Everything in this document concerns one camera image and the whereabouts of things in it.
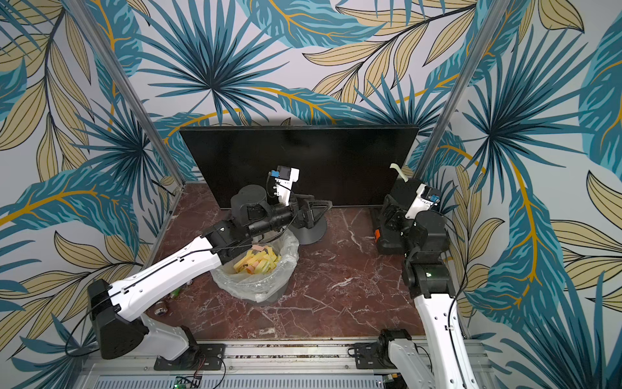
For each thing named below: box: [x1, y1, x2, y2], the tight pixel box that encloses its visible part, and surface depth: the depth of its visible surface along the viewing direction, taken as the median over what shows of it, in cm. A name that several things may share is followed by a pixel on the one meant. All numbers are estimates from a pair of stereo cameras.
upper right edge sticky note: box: [388, 162, 409, 183], surface depth 73 cm
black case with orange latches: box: [374, 194, 411, 256], surface depth 62 cm
